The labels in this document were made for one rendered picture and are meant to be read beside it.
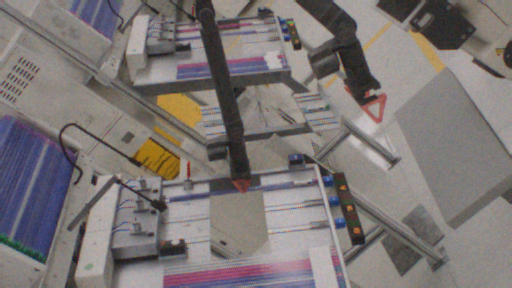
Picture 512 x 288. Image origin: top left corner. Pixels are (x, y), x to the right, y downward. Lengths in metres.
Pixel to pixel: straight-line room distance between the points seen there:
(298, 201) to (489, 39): 0.77
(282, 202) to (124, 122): 1.15
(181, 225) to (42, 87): 1.18
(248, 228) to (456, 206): 1.71
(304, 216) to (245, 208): 1.28
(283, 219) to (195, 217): 0.29
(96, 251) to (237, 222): 1.52
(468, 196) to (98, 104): 1.76
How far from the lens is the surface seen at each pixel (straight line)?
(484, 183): 1.84
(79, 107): 3.01
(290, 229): 1.99
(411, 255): 2.79
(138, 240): 1.96
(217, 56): 1.91
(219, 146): 2.03
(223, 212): 3.31
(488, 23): 1.80
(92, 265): 1.89
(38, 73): 2.97
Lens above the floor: 1.81
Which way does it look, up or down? 24 degrees down
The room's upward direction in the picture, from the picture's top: 55 degrees counter-clockwise
